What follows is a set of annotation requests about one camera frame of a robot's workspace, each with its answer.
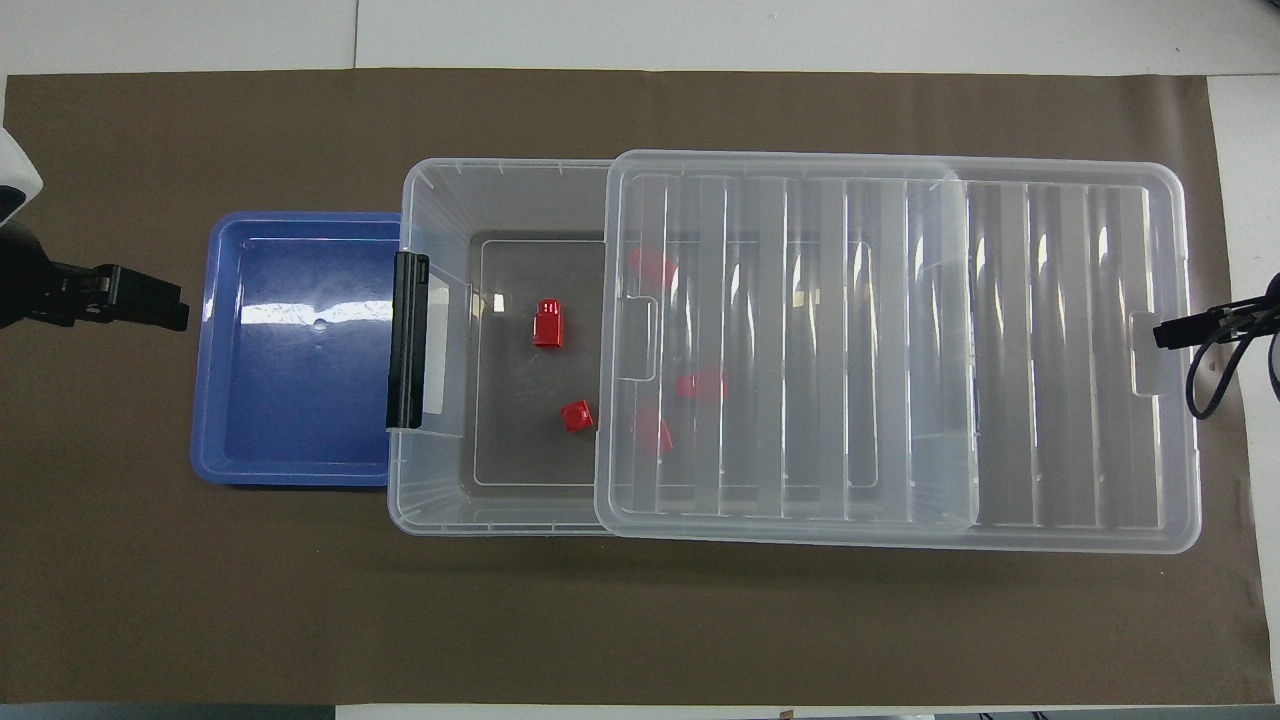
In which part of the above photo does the brown table mat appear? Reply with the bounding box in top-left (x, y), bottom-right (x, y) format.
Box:
top-left (0, 68), bottom-right (1276, 706)

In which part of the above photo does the black box latch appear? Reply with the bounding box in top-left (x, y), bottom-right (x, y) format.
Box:
top-left (386, 251), bottom-right (432, 431)

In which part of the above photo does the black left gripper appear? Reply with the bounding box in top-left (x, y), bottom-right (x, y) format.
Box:
top-left (0, 222), bottom-right (191, 333)

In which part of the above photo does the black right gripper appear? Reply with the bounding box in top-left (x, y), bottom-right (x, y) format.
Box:
top-left (1153, 298), bottom-right (1280, 350)

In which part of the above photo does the blue plastic tray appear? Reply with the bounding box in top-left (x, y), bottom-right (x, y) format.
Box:
top-left (190, 211), bottom-right (403, 489)

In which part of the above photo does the clear plastic storage box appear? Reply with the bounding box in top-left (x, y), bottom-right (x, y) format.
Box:
top-left (387, 157), bottom-right (983, 537)

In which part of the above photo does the clear ribbed box lid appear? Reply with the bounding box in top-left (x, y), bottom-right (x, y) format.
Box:
top-left (594, 149), bottom-right (1202, 555)

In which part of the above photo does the black looped gripper cable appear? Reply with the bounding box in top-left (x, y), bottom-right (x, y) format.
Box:
top-left (1186, 274), bottom-right (1280, 422)

